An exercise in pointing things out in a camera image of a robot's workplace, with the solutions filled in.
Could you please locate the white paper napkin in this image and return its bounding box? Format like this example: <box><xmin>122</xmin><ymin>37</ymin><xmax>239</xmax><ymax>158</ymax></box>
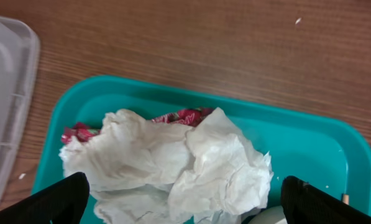
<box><xmin>59</xmin><ymin>108</ymin><xmax>273</xmax><ymax>223</ymax></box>

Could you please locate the teal plastic serving tray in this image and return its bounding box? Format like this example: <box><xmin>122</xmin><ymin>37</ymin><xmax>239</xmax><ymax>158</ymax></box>
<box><xmin>32</xmin><ymin>76</ymin><xmax>371</xmax><ymax>215</ymax></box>

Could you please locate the red candy wrapper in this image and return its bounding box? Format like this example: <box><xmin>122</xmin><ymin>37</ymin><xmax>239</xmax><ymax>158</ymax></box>
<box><xmin>61</xmin><ymin>107</ymin><xmax>214</xmax><ymax>145</ymax></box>

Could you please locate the wooden chopstick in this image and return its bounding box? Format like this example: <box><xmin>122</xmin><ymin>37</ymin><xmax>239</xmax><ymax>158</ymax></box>
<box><xmin>342</xmin><ymin>194</ymin><xmax>349</xmax><ymax>205</ymax></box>

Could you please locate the grey bowl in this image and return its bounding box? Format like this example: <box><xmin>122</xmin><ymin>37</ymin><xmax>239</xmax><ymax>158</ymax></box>
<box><xmin>247</xmin><ymin>206</ymin><xmax>288</xmax><ymax>224</ymax></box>

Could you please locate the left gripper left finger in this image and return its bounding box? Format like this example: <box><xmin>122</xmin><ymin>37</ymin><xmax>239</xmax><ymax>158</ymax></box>
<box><xmin>0</xmin><ymin>172</ymin><xmax>89</xmax><ymax>224</ymax></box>

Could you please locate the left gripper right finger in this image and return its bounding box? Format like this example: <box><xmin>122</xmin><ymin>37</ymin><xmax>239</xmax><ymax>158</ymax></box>
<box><xmin>280</xmin><ymin>176</ymin><xmax>371</xmax><ymax>224</ymax></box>

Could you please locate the clear plastic storage bin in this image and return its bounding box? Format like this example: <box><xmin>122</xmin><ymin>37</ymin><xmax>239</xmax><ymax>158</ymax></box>
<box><xmin>0</xmin><ymin>16</ymin><xmax>40</xmax><ymax>200</ymax></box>

